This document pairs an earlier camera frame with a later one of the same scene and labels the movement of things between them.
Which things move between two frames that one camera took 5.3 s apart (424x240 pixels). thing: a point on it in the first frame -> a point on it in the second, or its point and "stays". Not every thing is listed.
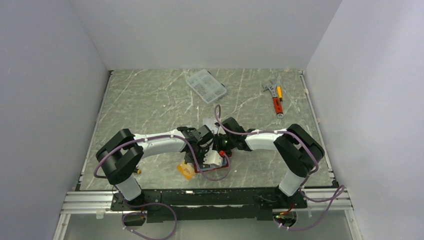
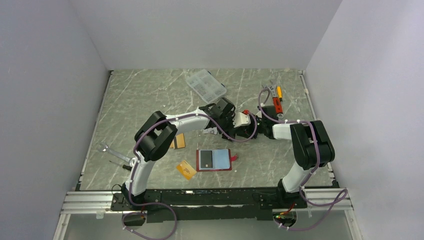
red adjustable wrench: x=272 y=88 stays
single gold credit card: x=187 y=170 stays
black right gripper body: x=222 y=142 -> x=260 y=124
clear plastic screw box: x=206 y=86 stays
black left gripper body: x=199 y=154 -> x=227 y=122
